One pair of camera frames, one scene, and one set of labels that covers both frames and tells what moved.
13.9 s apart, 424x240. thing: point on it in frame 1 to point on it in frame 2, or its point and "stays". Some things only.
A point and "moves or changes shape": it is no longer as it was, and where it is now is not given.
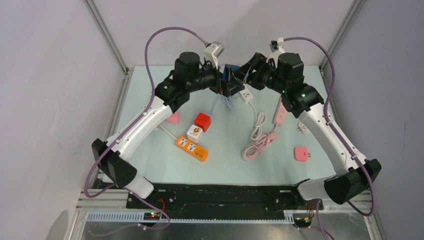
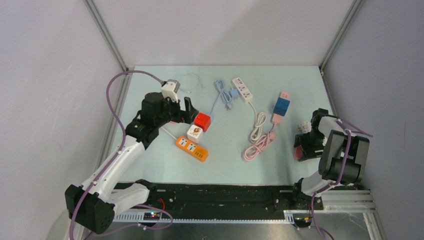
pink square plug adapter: (301, 154) stays
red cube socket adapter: (202, 120) stays
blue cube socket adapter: (234, 67) moves or changes shape
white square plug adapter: (304, 129) stays
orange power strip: (194, 149) stays
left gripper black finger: (233, 84) to (187, 116)
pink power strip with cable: (263, 142) stays
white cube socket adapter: (195, 133) stays
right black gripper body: (265, 76) to (311, 142)
